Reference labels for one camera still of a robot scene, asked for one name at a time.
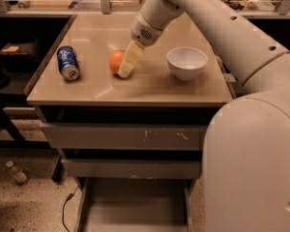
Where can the black table frame left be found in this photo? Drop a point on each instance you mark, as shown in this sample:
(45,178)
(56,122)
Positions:
(18,141)

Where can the middle grey drawer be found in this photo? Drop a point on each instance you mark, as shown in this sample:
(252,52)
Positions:
(132,169)

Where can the white bowl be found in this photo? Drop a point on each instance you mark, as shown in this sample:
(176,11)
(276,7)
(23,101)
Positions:
(186,62)

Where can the plastic bottle on floor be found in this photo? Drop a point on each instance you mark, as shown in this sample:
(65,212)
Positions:
(16,172)

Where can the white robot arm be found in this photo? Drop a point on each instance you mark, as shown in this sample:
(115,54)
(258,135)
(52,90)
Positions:
(246,152)

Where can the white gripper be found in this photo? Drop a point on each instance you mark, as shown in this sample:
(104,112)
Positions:
(143,32)

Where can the orange fruit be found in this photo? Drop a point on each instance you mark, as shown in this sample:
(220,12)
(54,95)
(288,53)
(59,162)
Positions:
(115,60)

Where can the grey drawer cabinet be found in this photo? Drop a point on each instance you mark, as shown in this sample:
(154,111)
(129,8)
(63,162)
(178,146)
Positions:
(152,95)

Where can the bottom open grey drawer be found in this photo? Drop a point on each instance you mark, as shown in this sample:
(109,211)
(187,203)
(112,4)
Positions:
(134,205)

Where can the top grey drawer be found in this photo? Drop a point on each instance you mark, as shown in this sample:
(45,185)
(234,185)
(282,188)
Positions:
(124,136)

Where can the blue soda can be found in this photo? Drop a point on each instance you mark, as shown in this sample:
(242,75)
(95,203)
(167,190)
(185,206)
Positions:
(67,63)

